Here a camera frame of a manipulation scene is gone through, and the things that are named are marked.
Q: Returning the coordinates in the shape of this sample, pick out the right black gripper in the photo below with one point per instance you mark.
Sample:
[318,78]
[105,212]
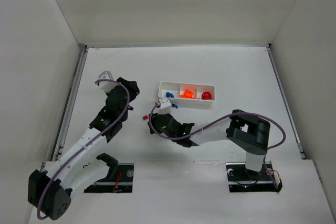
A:
[156,123]

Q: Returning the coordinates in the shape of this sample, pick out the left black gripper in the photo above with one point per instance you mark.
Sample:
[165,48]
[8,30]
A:
[128,87]

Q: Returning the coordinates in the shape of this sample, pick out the blue ring lego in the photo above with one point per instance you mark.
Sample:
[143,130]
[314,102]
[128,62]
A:
[169,95]

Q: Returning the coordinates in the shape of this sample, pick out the orange round lego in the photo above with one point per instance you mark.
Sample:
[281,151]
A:
[188,94]

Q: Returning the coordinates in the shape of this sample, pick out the red dome lego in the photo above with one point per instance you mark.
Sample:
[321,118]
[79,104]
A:
[206,96]

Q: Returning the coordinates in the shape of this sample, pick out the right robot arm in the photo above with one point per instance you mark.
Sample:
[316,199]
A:
[246,130]

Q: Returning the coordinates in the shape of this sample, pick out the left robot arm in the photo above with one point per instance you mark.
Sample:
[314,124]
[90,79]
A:
[52,190]

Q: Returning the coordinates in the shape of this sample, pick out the white three-compartment tray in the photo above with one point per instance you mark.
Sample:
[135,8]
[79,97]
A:
[176,87]

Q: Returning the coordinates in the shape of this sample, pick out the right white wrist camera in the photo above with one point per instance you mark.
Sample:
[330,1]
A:
[165,106]

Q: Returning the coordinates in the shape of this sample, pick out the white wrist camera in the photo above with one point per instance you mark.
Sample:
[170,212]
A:
[105,81]
[165,106]

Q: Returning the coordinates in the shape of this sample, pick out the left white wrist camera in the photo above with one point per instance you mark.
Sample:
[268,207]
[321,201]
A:
[105,81]

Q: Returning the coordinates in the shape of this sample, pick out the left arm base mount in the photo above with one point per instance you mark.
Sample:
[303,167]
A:
[118,180]

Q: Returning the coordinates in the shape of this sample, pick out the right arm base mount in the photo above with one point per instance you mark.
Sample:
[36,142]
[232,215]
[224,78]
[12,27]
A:
[242,180]

